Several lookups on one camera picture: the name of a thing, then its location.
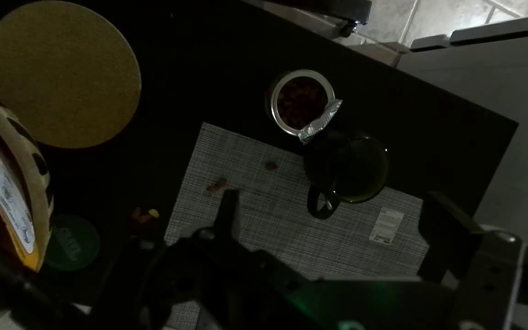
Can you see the black side table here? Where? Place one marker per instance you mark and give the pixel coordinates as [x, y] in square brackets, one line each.
[213, 61]

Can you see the green plastic lid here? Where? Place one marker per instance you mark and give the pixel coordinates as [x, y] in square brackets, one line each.
[74, 245]

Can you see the grey checked place mat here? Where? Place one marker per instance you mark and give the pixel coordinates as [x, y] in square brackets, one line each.
[373, 239]

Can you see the open tin can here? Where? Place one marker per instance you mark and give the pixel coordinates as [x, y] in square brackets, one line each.
[303, 103]

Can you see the dark green mug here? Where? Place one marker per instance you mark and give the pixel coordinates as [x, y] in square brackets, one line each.
[343, 168]

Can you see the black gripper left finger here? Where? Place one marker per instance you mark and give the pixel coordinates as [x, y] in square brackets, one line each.
[226, 224]

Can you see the large wooden bowl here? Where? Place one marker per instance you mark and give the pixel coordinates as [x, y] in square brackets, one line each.
[26, 199]

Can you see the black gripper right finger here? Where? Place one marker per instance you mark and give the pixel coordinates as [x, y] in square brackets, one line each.
[452, 237]

